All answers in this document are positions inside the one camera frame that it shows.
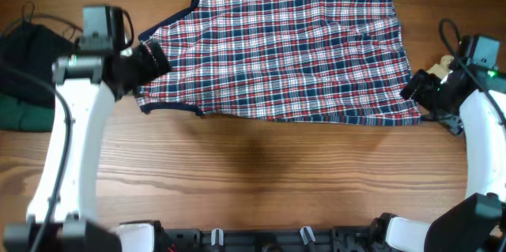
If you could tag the black folded garment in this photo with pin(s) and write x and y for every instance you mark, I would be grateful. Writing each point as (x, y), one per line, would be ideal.
(32, 48)

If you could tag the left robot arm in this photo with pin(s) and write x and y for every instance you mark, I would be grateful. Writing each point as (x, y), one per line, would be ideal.
(62, 214)

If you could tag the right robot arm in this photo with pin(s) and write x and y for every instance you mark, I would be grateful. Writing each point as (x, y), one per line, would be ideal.
(477, 99)

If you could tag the green folded garment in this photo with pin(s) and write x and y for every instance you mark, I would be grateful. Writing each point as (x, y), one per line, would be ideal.
(20, 116)

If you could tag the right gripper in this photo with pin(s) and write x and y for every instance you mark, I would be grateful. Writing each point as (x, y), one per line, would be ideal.
(451, 121)

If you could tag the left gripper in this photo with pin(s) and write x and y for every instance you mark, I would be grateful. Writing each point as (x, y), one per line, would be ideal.
(150, 69)

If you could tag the beige garment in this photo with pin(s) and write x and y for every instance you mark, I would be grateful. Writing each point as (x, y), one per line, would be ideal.
(441, 69)

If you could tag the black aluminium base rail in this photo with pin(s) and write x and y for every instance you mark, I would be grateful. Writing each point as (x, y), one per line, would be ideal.
(353, 239)

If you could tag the red blue plaid garment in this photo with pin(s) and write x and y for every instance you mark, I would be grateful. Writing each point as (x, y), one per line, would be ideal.
(335, 61)

